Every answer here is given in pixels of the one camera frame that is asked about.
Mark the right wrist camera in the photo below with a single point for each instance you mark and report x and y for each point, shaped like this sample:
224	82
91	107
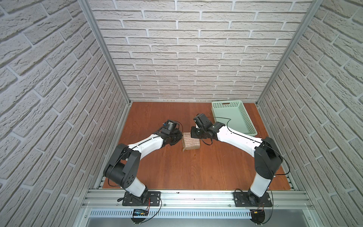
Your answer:
202	121

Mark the aluminium corner post right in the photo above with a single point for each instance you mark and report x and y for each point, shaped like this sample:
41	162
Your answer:
313	8

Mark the aluminium corner post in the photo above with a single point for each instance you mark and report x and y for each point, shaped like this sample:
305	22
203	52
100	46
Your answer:
313	8
85	6

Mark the right controller board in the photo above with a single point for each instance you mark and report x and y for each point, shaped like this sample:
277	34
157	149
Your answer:
257	216

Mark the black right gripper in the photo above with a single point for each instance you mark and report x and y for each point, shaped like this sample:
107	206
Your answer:
195	133

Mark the controller board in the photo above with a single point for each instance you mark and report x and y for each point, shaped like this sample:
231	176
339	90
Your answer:
140	213
257	216

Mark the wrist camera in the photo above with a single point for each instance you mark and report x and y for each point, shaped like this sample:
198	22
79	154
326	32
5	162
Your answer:
170	125
202	121

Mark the left controller board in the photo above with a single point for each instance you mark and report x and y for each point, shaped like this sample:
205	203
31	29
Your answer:
140	213

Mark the aluminium front rail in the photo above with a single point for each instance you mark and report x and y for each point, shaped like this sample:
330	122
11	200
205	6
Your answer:
198	199

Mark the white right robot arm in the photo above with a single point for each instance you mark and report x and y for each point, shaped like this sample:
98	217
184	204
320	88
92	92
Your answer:
267	159

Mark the aluminium corner post left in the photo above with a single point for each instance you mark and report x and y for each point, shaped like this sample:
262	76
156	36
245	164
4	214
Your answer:
85	6

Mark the green perforated plastic basket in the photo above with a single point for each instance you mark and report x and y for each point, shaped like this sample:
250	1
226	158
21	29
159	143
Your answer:
233	113

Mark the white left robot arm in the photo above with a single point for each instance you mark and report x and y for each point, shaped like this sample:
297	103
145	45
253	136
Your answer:
123	165

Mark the striped brown dishcloth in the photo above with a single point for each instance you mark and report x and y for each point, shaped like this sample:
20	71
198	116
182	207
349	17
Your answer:
189	143

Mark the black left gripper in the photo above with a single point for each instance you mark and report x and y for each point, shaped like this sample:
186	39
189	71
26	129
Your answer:
176	137

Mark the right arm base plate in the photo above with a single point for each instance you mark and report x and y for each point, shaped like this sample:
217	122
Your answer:
249	200

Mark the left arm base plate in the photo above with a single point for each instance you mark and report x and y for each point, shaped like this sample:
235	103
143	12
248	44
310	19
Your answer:
150	198

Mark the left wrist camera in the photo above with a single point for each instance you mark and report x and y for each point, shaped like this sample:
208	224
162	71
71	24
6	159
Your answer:
170	125

